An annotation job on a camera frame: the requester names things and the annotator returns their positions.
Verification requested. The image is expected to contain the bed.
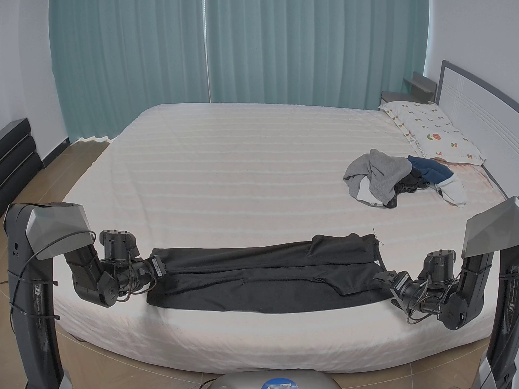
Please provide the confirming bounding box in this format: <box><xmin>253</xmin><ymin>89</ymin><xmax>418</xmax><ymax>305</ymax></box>
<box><xmin>55</xmin><ymin>59</ymin><xmax>519</xmax><ymax>374</ymax></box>

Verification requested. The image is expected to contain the white printed pillow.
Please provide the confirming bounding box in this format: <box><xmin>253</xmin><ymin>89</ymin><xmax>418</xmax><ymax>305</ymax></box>
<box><xmin>378</xmin><ymin>101</ymin><xmax>487</xmax><ymax>166</ymax></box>

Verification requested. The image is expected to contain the grey bedside table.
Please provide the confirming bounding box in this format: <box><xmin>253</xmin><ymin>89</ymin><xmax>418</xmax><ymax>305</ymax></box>
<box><xmin>381</xmin><ymin>71</ymin><xmax>438</xmax><ymax>104</ymax></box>

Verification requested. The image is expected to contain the black chest of drawers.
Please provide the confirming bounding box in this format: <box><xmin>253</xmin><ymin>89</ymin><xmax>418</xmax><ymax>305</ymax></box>
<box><xmin>0</xmin><ymin>119</ymin><xmax>43</xmax><ymax>210</ymax></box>

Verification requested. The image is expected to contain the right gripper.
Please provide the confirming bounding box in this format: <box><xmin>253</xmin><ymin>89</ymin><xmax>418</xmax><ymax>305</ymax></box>
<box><xmin>373</xmin><ymin>271</ymin><xmax>432</xmax><ymax>312</ymax></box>

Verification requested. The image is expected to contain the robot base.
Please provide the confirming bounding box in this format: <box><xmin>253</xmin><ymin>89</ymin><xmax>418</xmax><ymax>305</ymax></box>
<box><xmin>211</xmin><ymin>371</ymin><xmax>340</xmax><ymax>389</ymax></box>

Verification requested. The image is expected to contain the black T-shirt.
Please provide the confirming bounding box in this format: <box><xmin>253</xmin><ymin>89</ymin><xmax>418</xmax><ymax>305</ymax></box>
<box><xmin>146</xmin><ymin>233</ymin><xmax>392</xmax><ymax>313</ymax></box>

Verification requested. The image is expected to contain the blue-green curtain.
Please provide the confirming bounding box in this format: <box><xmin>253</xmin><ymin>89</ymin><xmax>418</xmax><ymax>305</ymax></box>
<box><xmin>48</xmin><ymin>0</ymin><xmax>210</xmax><ymax>143</ymax></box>
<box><xmin>206</xmin><ymin>0</ymin><xmax>431</xmax><ymax>112</ymax></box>

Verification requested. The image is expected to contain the pile of clothes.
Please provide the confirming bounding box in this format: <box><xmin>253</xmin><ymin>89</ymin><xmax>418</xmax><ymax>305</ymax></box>
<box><xmin>343</xmin><ymin>149</ymin><xmax>468</xmax><ymax>210</ymax></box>

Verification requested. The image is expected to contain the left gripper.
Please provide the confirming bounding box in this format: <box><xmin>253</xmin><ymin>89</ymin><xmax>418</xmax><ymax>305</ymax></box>
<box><xmin>134</xmin><ymin>256</ymin><xmax>167</xmax><ymax>291</ymax></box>

